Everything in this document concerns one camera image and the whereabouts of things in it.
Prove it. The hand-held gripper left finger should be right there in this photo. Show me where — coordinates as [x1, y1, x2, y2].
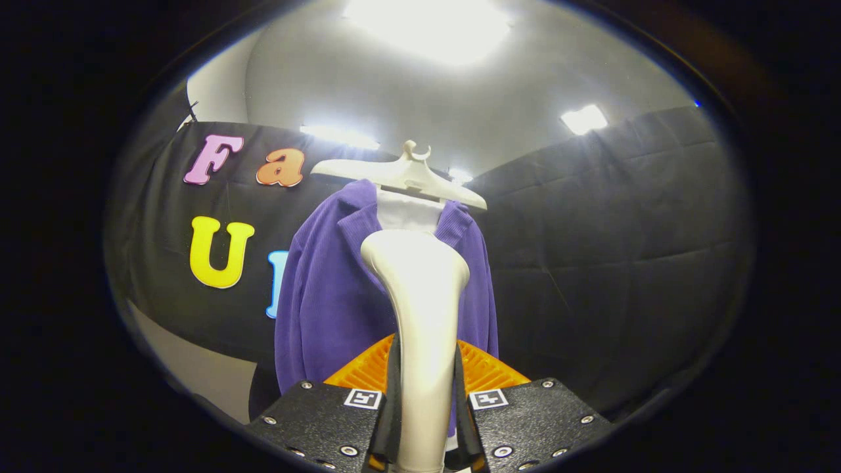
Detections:
[246, 334, 403, 473]

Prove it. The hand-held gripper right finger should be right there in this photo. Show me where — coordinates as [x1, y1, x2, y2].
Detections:
[455, 336, 615, 473]

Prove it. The white garment steamer with hose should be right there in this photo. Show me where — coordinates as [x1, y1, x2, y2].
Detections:
[360, 229, 471, 473]

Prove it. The purple jacket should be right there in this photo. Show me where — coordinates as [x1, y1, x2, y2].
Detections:
[274, 179, 499, 438]

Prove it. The white shirt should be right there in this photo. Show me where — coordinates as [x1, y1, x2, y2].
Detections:
[376, 186, 446, 234]

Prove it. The white clothes hanger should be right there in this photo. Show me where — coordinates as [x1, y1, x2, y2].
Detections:
[310, 139, 488, 211]

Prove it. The grey cabinet with dark top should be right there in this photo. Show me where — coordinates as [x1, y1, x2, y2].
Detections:
[128, 302, 280, 424]

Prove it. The black backdrop cloth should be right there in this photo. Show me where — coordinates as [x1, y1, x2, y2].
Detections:
[105, 85, 756, 421]

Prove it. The large ceiling light panel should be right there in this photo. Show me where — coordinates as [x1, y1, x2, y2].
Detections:
[342, 0, 511, 65]

